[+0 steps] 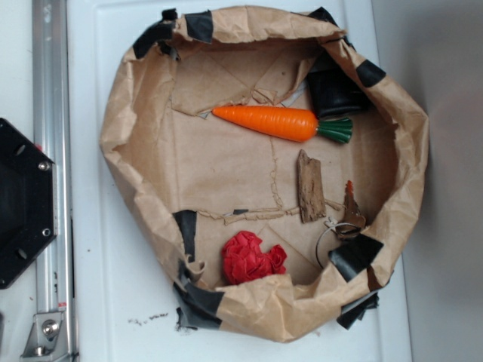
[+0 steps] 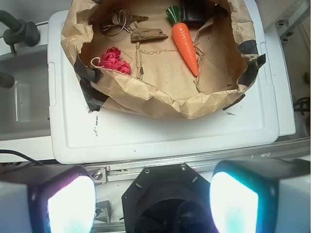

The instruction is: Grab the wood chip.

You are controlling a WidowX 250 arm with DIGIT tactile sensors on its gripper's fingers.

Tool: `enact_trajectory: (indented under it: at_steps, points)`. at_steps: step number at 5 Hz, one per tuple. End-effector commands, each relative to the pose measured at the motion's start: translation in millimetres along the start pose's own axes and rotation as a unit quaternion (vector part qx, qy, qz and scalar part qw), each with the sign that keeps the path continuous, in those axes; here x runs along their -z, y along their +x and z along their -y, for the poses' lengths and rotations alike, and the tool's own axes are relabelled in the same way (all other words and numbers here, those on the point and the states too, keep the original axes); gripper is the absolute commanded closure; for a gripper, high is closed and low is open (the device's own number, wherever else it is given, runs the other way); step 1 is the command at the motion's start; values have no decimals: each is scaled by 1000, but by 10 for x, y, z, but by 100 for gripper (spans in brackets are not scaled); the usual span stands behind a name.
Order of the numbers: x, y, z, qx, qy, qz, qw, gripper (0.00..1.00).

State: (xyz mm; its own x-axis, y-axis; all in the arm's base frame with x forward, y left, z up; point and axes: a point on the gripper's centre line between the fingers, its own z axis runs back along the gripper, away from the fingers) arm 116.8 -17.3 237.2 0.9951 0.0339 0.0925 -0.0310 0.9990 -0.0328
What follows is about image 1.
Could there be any brown wood chip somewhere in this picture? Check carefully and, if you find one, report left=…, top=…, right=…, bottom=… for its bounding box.
left=297, top=149, right=326, bottom=223

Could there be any brown paper bag bin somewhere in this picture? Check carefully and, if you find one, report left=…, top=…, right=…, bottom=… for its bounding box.
left=100, top=5, right=429, bottom=342

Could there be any orange plastic toy carrot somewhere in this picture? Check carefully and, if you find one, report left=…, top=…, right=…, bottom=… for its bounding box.
left=212, top=106, right=352, bottom=143

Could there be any red crumpled paper ball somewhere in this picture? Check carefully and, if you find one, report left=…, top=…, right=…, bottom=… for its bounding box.
left=221, top=231, right=287, bottom=285

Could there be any brown feather with red tip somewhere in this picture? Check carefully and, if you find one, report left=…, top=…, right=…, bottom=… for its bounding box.
left=336, top=180, right=366, bottom=240

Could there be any black leather wallet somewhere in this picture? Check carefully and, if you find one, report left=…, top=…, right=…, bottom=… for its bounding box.
left=306, top=69, right=370, bottom=118

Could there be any aluminium rail profile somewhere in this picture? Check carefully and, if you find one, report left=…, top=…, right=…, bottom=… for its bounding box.
left=32, top=1, right=78, bottom=361

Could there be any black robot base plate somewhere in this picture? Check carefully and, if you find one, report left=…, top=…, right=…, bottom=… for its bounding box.
left=1, top=118, right=55, bottom=290

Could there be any metal corner bracket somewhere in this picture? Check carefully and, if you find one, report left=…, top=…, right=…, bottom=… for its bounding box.
left=19, top=311, right=68, bottom=361

